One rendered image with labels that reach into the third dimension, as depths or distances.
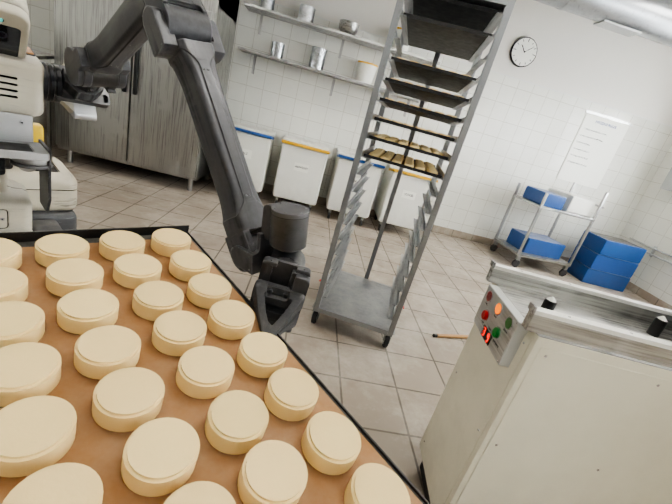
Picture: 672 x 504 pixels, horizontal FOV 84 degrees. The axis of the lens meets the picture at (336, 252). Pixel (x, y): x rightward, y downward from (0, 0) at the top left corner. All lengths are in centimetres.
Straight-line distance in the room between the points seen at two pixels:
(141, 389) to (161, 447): 5
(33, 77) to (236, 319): 84
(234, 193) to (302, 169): 370
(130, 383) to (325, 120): 468
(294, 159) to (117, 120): 178
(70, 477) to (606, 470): 134
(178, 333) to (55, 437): 13
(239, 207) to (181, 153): 367
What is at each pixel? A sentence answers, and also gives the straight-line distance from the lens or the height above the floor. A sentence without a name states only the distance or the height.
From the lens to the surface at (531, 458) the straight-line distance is 134.
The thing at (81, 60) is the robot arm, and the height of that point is 118.
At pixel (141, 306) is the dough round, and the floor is 99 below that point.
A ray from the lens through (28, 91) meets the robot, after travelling 114.
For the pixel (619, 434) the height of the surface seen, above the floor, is 61.
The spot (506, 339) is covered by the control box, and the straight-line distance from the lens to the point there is 114.
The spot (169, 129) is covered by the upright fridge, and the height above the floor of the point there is 61.
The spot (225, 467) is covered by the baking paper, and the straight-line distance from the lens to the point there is 34.
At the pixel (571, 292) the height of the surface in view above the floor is 88.
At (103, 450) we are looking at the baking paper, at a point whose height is 96.
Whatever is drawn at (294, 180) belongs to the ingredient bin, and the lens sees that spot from 434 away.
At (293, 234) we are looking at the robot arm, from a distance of 54.
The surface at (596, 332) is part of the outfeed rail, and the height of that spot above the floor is 88.
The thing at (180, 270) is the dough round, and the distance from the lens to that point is 50.
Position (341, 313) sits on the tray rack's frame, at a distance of 221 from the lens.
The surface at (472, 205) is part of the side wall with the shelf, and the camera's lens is 549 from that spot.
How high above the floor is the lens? 122
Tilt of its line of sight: 20 degrees down
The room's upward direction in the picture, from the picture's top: 16 degrees clockwise
